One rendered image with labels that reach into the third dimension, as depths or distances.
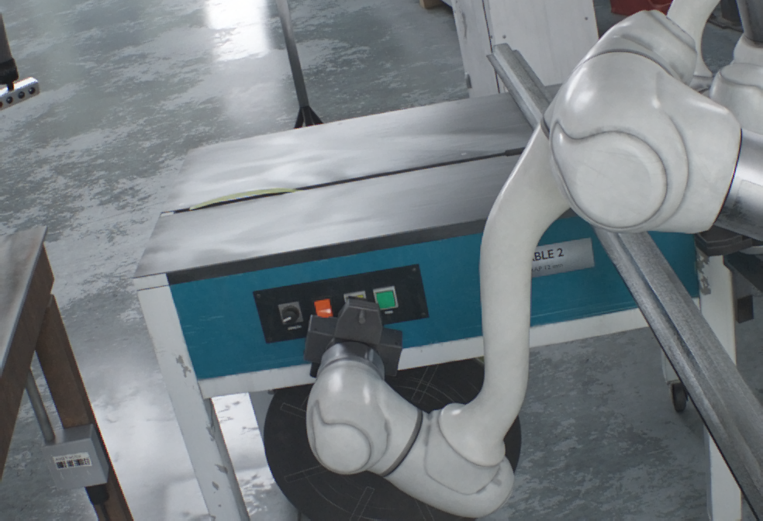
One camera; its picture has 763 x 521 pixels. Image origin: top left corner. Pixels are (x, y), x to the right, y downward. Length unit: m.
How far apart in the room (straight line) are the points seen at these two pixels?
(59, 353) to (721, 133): 1.19
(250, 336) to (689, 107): 0.97
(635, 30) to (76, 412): 1.15
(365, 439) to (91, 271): 2.56
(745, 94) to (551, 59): 2.47
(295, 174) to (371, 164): 0.13
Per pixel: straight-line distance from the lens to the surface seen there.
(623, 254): 1.67
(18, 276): 1.92
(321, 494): 2.32
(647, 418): 2.69
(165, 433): 3.02
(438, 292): 1.92
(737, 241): 1.70
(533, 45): 4.04
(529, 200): 1.42
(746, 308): 1.87
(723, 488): 2.18
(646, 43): 1.34
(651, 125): 1.15
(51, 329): 2.02
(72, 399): 2.08
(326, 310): 1.92
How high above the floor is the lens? 1.47
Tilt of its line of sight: 23 degrees down
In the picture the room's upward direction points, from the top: 12 degrees counter-clockwise
